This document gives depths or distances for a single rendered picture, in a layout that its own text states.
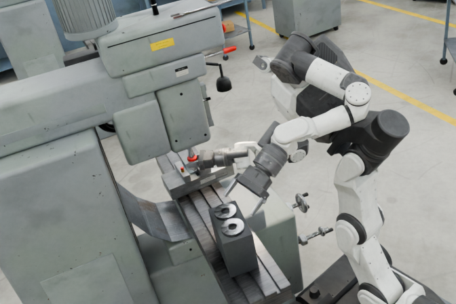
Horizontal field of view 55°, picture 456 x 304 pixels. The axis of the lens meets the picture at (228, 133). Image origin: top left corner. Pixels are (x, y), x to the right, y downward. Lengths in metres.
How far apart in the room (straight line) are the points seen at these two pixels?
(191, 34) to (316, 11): 4.90
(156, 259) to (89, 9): 1.23
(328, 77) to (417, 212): 2.17
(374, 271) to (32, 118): 1.47
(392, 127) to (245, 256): 0.73
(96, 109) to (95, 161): 0.20
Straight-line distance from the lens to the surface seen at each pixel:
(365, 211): 1.81
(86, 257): 1.95
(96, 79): 1.70
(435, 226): 3.41
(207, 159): 2.02
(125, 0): 8.45
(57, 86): 1.72
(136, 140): 1.82
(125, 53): 1.67
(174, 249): 2.12
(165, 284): 2.27
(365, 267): 1.99
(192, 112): 1.85
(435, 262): 3.18
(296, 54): 1.51
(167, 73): 1.74
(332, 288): 2.23
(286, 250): 2.45
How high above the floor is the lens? 2.33
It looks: 31 degrees down
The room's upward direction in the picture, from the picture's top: 11 degrees counter-clockwise
